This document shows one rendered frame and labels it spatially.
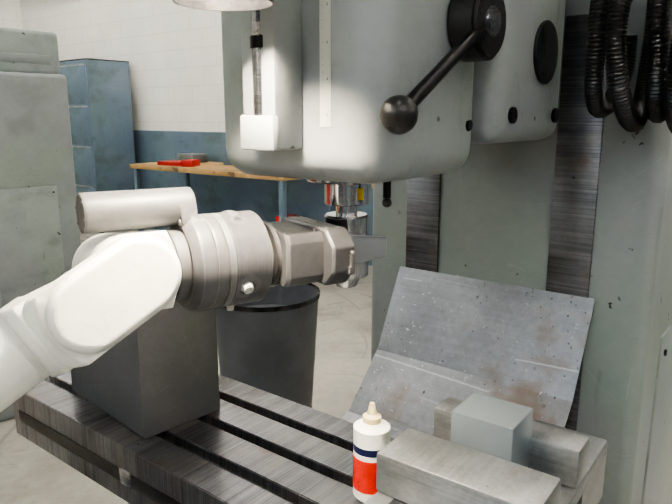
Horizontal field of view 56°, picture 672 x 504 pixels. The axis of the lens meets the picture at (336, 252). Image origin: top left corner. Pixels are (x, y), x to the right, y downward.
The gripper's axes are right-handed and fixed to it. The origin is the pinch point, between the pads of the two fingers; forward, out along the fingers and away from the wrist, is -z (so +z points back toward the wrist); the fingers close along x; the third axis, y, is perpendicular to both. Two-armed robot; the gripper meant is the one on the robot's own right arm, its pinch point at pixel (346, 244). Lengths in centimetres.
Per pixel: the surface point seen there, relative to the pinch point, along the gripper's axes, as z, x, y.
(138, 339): 16.5, 21.7, 14.1
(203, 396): 7.6, 23.5, 24.7
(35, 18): -117, 951, -148
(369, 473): 0.3, -5.4, 24.0
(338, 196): 2.0, -1.4, -5.4
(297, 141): 8.8, -5.1, -11.0
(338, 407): -118, 178, 122
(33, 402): 27, 43, 29
